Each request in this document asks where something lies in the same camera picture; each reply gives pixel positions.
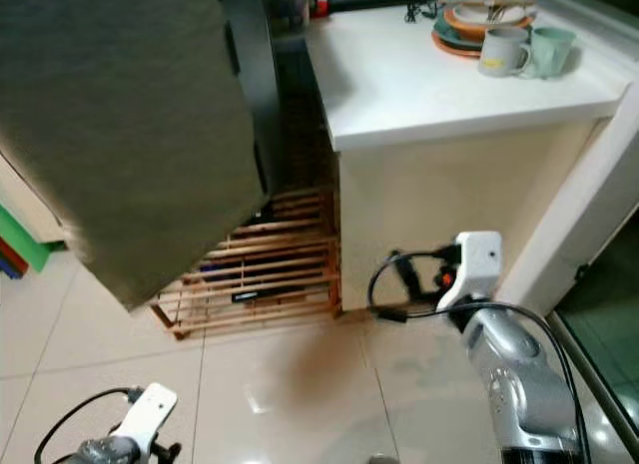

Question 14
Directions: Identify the cream kitchen cabinet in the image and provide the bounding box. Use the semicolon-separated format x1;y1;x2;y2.
305;3;625;315

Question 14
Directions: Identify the wooden slatted rack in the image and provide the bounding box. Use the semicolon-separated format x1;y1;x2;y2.
150;188;342;341

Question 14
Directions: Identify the blue storage box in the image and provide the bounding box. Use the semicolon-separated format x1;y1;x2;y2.
0;254;26;281

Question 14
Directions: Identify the orange-red storage box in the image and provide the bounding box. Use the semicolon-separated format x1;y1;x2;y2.
0;239;33;277

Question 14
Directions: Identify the white door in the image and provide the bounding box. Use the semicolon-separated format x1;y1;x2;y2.
497;80;639;317

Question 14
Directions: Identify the green storage box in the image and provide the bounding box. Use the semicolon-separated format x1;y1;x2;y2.
0;205;56;275

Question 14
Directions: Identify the glossy cream drawer cabinet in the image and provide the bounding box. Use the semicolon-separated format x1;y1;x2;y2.
0;155;69;247

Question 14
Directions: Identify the orange plate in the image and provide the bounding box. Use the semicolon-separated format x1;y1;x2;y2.
444;3;535;42
431;27;490;60

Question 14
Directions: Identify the grey ceramic mug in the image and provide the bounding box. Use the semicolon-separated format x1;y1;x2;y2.
477;25;533;79

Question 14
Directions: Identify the teal plate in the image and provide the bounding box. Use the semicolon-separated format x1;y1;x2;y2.
433;13;490;52

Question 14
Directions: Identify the pale green ceramic mug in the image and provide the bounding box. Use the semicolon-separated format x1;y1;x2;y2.
527;26;579;81

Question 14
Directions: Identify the black upright panel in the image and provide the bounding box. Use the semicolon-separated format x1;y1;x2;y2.
225;0;286;201

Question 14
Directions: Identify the cream bowl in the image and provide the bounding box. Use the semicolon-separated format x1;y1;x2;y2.
452;0;530;26

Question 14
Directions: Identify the beige woven table cloth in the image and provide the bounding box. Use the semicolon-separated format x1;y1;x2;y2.
0;0;269;312

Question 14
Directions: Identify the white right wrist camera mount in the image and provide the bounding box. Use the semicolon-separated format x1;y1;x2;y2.
434;232;503;313

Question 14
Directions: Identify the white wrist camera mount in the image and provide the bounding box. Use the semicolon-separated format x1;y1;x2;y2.
434;232;503;313
105;382;179;463

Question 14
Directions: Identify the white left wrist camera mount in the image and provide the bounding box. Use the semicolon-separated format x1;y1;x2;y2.
105;382;179;463

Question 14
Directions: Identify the black coiled cable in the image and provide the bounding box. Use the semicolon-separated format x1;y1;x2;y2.
402;0;432;26

